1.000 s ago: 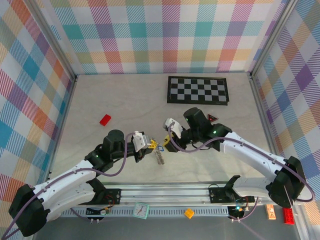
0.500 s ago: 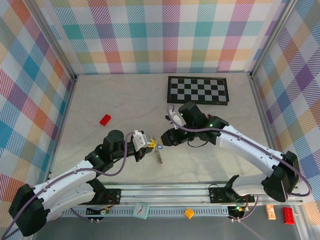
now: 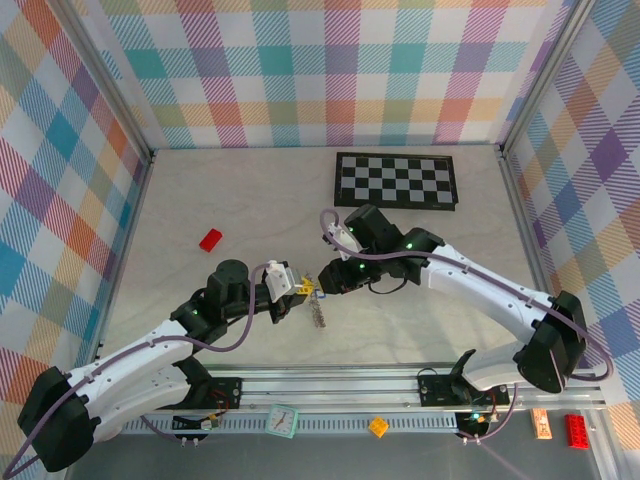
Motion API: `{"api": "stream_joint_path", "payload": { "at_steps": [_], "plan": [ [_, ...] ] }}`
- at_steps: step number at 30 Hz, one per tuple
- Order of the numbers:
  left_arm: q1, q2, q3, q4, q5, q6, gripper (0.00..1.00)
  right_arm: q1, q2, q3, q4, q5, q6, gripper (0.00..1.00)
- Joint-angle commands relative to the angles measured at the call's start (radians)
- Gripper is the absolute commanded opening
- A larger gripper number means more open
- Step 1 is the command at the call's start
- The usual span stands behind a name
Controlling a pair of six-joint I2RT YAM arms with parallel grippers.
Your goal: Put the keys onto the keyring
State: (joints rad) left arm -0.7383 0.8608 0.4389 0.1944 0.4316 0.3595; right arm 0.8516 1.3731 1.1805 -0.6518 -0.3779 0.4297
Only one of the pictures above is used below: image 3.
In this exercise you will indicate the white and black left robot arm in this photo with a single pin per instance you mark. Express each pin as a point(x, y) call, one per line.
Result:
point(130, 365)

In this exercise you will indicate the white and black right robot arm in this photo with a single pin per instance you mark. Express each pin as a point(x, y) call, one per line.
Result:
point(480, 285)

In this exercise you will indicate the small red toy brick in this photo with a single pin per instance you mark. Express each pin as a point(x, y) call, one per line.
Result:
point(211, 240)

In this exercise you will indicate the black and grey chessboard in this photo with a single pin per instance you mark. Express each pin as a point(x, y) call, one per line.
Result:
point(395, 180)

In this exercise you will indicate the mint green alarm clock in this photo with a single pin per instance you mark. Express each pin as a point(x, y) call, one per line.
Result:
point(281, 421)

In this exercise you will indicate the orange yellow toy brick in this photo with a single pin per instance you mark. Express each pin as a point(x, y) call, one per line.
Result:
point(378, 427)

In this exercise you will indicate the wooden block with orange print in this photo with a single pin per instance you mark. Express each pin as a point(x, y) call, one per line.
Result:
point(541, 424)

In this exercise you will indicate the long red toy brick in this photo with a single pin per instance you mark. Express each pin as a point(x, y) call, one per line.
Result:
point(578, 431)

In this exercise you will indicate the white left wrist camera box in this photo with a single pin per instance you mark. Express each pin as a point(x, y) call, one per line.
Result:
point(280, 280)

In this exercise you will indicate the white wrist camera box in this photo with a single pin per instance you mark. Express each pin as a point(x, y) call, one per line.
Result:
point(345, 242)
point(280, 280)

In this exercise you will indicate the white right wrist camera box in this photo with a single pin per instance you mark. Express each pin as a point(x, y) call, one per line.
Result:
point(345, 242)

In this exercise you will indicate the aluminium mounting rail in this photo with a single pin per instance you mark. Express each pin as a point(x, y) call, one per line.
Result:
point(325, 390)

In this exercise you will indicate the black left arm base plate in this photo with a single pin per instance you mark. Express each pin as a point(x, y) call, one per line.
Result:
point(227, 392)

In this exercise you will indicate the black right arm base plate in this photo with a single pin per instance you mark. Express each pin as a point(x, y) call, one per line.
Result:
point(435, 390)

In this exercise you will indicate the aluminium frame post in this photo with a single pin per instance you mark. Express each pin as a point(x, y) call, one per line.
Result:
point(545, 75)
point(112, 82)

